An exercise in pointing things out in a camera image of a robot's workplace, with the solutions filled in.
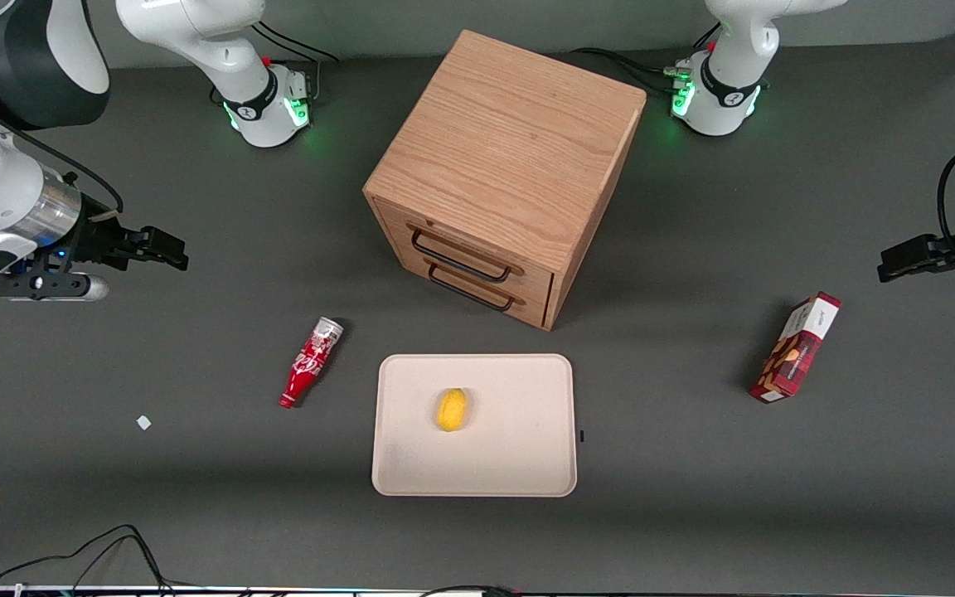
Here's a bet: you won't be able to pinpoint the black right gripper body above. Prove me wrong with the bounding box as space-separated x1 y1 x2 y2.
61 197 128 268

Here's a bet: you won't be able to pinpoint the red coke bottle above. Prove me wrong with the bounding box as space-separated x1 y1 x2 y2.
279 316 345 410

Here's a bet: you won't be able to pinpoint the beige plastic tray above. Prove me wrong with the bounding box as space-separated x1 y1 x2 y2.
371 353 579 498

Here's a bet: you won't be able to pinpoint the red plaid shortbread box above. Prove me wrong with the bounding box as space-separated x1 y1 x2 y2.
748 291 843 405

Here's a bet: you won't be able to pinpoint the wooden drawer front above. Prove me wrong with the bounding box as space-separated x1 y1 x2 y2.
408 249 555 330
373 197 558 287

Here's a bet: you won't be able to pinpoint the yellow lemon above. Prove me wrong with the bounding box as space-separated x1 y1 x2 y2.
434 387 470 433

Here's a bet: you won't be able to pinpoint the wooden drawer cabinet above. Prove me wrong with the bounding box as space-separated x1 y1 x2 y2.
363 30 647 332

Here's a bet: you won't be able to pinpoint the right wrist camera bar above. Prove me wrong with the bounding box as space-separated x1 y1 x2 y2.
0 269 110 303

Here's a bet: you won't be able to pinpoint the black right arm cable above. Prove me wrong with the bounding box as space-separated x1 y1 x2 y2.
0 0 124 218

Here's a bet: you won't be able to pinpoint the black right base cables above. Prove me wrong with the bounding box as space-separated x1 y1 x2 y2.
250 20 340 102

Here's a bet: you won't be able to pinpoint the black base cables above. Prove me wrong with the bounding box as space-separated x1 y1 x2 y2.
570 23 723 97
250 20 340 102

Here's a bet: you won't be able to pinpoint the black metal drawer handle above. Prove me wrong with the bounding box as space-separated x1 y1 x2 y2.
410 227 514 284
427 263 519 313

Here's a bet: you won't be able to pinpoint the black floor cable bundle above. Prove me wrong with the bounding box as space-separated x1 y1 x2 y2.
0 523 178 595

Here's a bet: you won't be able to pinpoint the black left base cables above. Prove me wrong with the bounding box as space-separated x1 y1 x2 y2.
570 23 723 97

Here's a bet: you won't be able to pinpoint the black table edge cable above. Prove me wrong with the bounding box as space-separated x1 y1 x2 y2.
418 584 521 597

